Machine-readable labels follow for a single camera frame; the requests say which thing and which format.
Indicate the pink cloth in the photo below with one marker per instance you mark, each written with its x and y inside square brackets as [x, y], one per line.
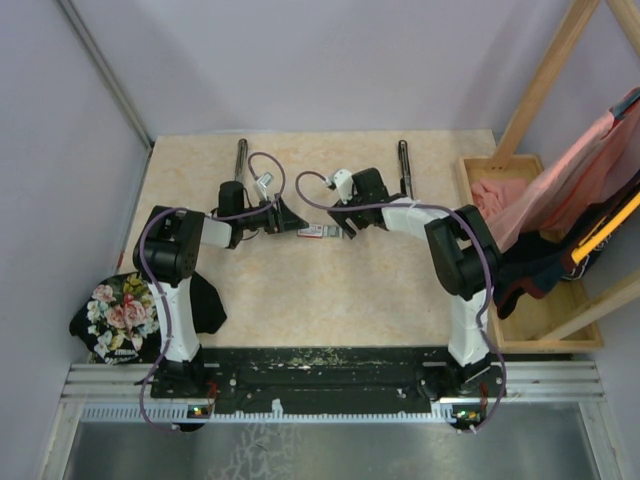
[595, 167]

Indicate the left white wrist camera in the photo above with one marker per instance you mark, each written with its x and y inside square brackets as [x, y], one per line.
[261, 186]

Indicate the dark navy garment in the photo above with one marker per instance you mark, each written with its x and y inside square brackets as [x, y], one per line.
[534, 265]

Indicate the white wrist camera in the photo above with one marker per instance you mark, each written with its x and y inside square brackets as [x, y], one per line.
[342, 182]
[261, 186]

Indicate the wooden rack frame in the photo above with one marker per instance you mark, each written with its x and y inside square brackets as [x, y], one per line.
[575, 20]

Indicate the black silver stapler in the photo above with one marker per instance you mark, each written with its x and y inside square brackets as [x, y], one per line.
[241, 160]
[405, 167]

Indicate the grey staple box tray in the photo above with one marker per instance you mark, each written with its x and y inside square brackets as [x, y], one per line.
[332, 231]

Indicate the red staple box sleeve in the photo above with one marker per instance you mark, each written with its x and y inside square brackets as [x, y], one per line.
[312, 231]

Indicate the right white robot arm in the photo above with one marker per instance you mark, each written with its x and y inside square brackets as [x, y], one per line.
[462, 250]

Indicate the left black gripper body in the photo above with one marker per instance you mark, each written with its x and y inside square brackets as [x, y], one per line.
[265, 219]

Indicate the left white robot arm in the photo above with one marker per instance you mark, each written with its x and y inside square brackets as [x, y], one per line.
[167, 250]

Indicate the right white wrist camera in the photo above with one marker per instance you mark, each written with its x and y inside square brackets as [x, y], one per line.
[342, 182]

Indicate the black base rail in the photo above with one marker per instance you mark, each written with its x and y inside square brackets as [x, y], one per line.
[328, 380]

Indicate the black floral t-shirt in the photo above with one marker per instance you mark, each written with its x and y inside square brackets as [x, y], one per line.
[129, 319]

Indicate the wooden tray box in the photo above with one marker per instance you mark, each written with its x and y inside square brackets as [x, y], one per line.
[523, 331]

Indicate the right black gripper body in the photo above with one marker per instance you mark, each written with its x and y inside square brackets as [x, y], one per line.
[358, 216]

